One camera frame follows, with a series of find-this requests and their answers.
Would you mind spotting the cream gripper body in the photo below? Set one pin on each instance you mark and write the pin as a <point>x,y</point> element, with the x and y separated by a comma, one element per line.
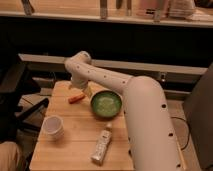
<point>88,92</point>

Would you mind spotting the green ceramic bowl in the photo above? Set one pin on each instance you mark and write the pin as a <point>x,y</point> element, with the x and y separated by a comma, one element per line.
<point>106,104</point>

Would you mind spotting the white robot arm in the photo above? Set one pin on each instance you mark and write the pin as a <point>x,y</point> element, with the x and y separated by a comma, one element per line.
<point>152,138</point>

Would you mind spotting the white paper cup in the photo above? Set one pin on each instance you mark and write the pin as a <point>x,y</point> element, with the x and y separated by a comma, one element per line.
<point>53,127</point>

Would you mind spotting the white squeeze tube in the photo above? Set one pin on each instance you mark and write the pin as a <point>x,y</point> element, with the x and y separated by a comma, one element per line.
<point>101,146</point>

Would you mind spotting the black office chair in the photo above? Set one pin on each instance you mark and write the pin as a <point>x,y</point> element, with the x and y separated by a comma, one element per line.
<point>16,82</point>

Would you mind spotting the grey cabinet at right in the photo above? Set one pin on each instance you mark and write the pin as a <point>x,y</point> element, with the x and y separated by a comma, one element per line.
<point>198,109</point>

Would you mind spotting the grey metal rail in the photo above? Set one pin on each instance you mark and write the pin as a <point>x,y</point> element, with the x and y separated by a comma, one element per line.
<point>56,63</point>

